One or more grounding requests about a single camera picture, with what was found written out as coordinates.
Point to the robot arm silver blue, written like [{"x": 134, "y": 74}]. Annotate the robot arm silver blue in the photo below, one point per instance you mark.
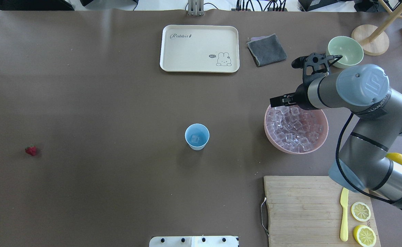
[{"x": 360, "y": 163}]

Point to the yellow plastic knife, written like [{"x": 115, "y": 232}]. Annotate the yellow plastic knife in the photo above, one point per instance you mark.
[{"x": 343, "y": 201}]

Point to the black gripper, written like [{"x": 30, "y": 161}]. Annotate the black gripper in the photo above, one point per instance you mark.
[{"x": 301, "y": 97}]

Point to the lemon half slice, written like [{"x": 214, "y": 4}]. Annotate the lemon half slice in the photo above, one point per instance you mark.
[
  {"x": 360, "y": 211},
  {"x": 364, "y": 236}
]

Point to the red strawberry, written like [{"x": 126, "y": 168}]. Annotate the red strawberry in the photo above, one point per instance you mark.
[{"x": 31, "y": 150}]

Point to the pink bowl of ice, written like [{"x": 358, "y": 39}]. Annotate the pink bowl of ice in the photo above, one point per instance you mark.
[{"x": 294, "y": 130}]

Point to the cream rabbit tray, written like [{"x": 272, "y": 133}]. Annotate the cream rabbit tray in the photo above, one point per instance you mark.
[{"x": 200, "y": 48}]

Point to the light blue plastic cup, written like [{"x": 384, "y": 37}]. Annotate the light blue plastic cup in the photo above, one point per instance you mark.
[{"x": 200, "y": 130}]

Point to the aluminium frame post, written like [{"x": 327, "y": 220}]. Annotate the aluminium frame post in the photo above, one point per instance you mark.
[{"x": 195, "y": 7}]

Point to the wooden cup tree stand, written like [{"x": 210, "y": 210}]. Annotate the wooden cup tree stand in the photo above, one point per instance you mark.
[{"x": 373, "y": 39}]

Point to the grey folded cloth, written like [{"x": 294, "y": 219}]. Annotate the grey folded cloth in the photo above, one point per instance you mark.
[{"x": 266, "y": 50}]

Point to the clear ice cube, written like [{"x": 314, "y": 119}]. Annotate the clear ice cube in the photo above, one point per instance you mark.
[{"x": 195, "y": 139}]

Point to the wooden cutting board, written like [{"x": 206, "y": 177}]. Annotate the wooden cutting board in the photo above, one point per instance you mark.
[{"x": 304, "y": 211}]

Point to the black monitor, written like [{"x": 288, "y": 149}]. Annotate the black monitor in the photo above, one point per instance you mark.
[{"x": 35, "y": 5}]

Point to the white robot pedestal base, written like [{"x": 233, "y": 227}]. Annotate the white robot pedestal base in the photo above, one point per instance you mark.
[{"x": 195, "y": 241}]

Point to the mint green bowl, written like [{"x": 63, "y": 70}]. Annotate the mint green bowl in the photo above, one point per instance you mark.
[{"x": 351, "y": 51}]

